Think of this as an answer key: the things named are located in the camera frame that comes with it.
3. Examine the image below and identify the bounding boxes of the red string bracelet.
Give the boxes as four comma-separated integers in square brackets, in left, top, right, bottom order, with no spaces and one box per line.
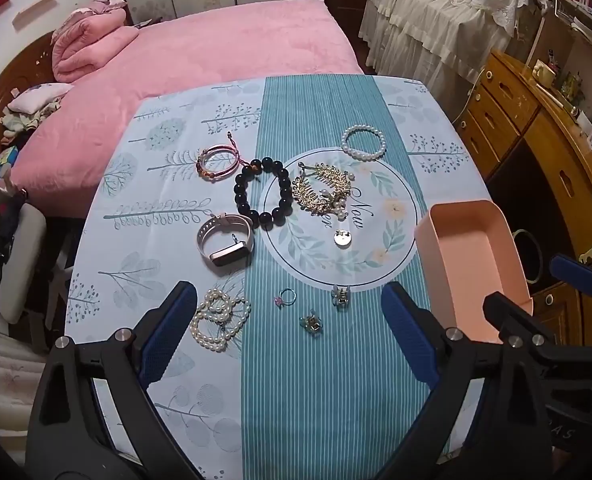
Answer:
[196,131,251,182]

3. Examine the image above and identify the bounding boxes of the pink plastic tray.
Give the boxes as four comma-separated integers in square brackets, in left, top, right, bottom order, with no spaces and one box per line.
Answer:
[414,200,533,342]

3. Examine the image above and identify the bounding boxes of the black round bin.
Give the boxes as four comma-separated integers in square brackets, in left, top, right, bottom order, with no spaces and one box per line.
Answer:
[512,229,544,289]

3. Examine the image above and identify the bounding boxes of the grey chair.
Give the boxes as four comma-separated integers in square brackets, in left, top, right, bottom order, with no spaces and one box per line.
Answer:
[0,159,73,356]

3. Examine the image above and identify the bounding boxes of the silver ring pink stone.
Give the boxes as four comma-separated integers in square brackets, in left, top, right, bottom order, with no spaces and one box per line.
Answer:
[274,287,297,308]

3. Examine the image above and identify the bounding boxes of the pink bed cover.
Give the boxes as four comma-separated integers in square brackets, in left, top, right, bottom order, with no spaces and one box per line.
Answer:
[11,0,361,218]

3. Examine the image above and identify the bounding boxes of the wooden headboard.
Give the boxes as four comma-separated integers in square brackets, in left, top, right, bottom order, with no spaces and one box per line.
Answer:
[0,32,54,153]

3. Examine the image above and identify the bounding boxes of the black bead bracelet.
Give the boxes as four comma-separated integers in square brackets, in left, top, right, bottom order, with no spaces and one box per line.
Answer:
[232,156,296,229]

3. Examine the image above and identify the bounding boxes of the white floral pillow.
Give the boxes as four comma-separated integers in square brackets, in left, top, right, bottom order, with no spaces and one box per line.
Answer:
[8,82,74,115]

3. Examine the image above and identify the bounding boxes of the folded pink blanket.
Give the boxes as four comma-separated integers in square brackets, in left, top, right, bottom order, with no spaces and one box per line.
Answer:
[51,0,139,84]

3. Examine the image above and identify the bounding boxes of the round pearl brooch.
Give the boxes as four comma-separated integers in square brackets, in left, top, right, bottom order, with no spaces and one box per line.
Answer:
[333,229,352,249]

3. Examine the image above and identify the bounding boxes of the wooden desk with drawers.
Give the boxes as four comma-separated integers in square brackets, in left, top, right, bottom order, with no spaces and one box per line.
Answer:
[455,51,592,346]

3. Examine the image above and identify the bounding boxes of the cream lace covered furniture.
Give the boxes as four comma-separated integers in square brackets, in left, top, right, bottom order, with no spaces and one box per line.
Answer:
[359,0,550,118]

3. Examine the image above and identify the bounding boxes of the beige wall shelf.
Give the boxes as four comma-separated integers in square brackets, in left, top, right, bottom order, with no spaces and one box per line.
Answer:
[12,0,58,30]

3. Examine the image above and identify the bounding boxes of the white pearl bracelet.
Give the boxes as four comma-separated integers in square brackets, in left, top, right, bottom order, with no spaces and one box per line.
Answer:
[339,123,388,163]

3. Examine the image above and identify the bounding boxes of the gold leaf hair comb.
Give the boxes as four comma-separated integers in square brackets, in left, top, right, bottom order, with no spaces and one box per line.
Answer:
[291,162,354,221]

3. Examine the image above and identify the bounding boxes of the yellow mug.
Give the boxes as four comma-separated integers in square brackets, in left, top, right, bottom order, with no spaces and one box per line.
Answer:
[532,60,556,88]

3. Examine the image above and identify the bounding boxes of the patterned teal tablecloth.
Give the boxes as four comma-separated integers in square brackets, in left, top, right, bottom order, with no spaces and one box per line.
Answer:
[66,75,488,479]

